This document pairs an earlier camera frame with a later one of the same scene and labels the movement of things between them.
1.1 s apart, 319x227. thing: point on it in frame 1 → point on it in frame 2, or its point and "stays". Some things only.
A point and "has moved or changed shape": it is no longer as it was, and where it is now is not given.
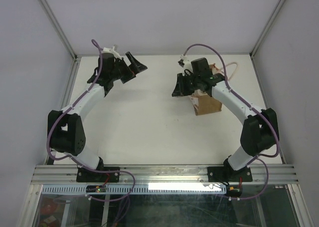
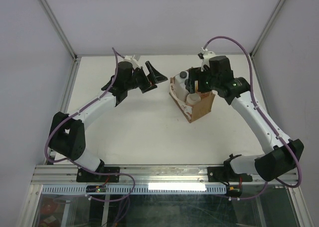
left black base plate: (86, 176) stays
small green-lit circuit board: (95, 188) stays
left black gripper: (136, 67) → (156, 77)
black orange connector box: (234, 190) stays
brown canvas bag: (203, 103) has moved or changed shape
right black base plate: (227, 174) stays
